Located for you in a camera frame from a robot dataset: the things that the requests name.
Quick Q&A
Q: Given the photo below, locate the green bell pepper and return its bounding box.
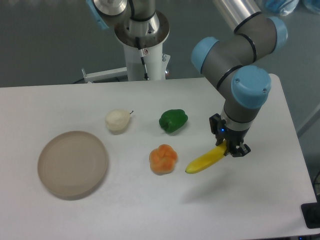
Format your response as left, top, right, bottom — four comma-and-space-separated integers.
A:
158, 109, 189, 134

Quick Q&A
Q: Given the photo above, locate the white pear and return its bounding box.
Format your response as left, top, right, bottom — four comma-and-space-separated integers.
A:
105, 109, 134, 134

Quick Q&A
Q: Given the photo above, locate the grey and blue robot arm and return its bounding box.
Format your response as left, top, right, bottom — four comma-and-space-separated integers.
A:
87, 0, 288, 157

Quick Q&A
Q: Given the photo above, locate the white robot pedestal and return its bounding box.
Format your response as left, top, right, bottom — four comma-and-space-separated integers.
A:
81, 12, 172, 85

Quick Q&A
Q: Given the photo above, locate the yellow banana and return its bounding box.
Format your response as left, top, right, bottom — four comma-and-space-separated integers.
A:
185, 140, 227, 174

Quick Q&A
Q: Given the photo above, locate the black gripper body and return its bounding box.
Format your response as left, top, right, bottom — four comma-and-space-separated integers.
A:
209, 113, 252, 150

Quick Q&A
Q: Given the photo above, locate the black device at table edge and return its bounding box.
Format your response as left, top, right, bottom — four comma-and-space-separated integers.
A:
301, 202, 320, 229

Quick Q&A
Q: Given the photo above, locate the beige round plate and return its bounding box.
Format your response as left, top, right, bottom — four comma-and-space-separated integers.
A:
37, 131, 109, 201

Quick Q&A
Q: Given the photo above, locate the blue plastic bag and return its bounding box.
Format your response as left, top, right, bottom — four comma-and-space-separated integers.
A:
264, 0, 299, 16

